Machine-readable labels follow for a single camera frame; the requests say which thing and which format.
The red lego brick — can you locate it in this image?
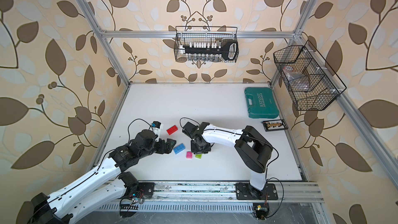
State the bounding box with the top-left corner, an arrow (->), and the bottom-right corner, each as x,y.
166,125 -> 178,135

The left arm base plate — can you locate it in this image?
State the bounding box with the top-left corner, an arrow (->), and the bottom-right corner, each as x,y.
129,182 -> 155,199

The aluminium frame post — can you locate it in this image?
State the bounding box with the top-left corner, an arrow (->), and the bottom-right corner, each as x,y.
294,0 -> 318,37

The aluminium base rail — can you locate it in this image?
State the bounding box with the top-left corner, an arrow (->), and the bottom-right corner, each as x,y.
140,180 -> 324,203

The light blue lego brick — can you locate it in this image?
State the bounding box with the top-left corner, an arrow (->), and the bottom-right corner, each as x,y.
173,143 -> 186,155

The small electronics board right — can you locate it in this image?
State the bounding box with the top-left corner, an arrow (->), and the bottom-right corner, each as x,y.
253,203 -> 269,220

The black wire basket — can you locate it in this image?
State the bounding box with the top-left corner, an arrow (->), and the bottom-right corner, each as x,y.
273,40 -> 347,111
174,26 -> 239,63

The black wire basket centre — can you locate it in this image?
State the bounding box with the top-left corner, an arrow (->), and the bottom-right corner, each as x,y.
174,26 -> 239,63

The small electronics board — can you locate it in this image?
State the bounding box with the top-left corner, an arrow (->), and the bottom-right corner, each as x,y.
253,203 -> 269,220
119,191 -> 145,218

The small electronics board left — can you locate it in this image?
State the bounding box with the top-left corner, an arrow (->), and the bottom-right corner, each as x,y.
119,191 -> 145,218

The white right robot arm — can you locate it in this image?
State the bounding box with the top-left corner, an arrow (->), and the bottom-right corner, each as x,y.
182,122 -> 275,192

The green plastic tool case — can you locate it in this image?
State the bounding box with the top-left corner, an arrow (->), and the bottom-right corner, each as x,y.
244,87 -> 279,119

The plastic bag in basket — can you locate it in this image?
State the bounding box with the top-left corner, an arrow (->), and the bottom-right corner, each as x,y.
283,66 -> 311,91

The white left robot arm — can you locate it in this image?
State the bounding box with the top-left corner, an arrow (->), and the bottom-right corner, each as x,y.
27,129 -> 176,224

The horizontal aluminium frame bar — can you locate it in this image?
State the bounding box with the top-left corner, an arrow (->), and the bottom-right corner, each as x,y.
101,30 -> 296,39

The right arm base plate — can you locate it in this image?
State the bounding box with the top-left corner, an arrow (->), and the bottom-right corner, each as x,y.
235,183 -> 278,201

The pink lego brick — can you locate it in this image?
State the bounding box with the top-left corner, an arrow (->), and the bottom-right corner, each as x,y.
186,151 -> 193,159

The black socket set holder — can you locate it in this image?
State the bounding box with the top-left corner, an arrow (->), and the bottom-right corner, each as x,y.
174,40 -> 239,62

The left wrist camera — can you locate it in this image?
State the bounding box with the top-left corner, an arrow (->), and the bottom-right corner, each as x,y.
151,121 -> 162,142

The black charging board with connectors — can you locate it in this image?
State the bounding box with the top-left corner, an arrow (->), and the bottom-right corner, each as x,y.
262,119 -> 288,132

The black wire basket right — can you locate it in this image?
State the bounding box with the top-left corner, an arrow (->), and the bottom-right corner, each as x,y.
273,40 -> 347,111

